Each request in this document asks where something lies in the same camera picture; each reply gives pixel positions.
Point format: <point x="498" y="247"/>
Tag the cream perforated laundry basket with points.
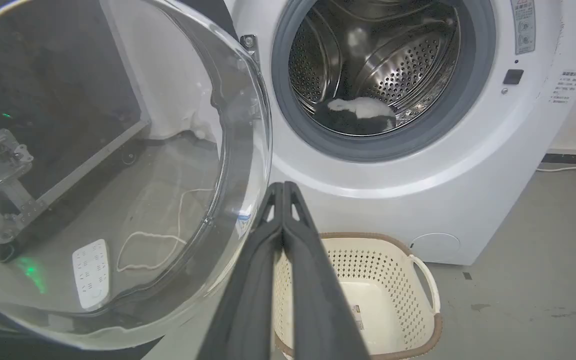
<point x="388" y="300"/>

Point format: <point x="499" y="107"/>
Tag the black panel with metal frame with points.
<point x="53" y="100"/>

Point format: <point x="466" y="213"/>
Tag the white front-load washing machine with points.
<point x="468" y="165"/>

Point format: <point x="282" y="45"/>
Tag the black and white garment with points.
<point x="360" y="116"/>

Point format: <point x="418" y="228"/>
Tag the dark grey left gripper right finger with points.
<point x="318" y="305"/>

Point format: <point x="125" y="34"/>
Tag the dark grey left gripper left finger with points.
<point x="248" y="305"/>

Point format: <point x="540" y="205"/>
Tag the white warning label sticker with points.
<point x="525" y="25"/>

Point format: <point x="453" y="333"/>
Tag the white power strip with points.
<point x="91" y="274"/>

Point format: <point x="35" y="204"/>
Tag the transparent round washer door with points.
<point x="118" y="165"/>

